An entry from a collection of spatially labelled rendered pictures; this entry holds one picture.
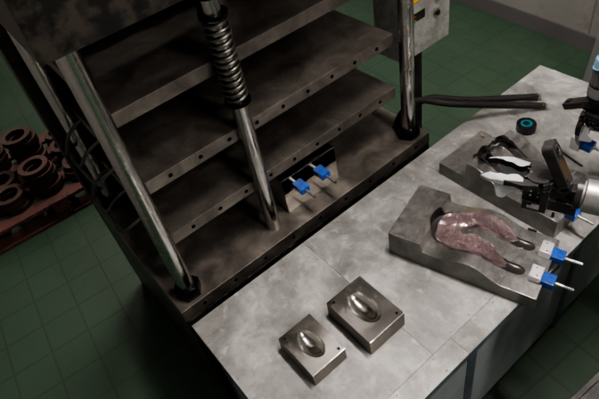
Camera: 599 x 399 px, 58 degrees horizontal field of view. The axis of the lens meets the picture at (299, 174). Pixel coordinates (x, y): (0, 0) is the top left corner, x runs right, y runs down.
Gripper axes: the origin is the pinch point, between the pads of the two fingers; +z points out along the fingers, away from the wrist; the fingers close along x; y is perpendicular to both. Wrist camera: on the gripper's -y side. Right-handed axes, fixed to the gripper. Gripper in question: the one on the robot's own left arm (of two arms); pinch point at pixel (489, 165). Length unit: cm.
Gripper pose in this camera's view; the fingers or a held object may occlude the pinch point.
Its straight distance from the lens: 132.9
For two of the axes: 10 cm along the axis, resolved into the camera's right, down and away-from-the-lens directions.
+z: -8.6, -2.4, 4.6
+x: 5.1, -5.5, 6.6
